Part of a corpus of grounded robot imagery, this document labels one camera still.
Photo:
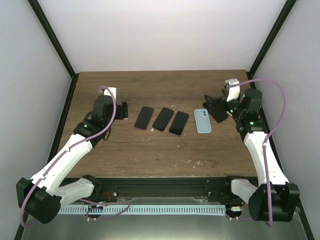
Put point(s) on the blue phone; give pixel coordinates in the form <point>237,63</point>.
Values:
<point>179,123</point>

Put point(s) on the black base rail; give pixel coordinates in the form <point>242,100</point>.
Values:
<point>215,189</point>

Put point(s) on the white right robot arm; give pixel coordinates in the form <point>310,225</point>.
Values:
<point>274,199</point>

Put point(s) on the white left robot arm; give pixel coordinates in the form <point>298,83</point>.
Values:
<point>42,196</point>

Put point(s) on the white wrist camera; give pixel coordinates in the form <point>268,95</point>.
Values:
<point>111,91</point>
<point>231,89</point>

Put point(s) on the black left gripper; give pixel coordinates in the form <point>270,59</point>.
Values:
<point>123,111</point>

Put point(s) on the pink-edged phone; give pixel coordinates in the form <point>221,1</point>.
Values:
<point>144,118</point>

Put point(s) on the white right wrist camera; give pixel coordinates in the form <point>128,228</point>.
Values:
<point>231,89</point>

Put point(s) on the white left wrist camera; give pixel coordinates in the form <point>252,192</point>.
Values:
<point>111,91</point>

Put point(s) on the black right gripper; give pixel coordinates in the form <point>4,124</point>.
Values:
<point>224,97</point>

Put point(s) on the black aluminium frame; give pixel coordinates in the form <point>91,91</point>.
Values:
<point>158,53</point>

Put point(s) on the light-blue slotted cable duct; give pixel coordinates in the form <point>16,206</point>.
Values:
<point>202,210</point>

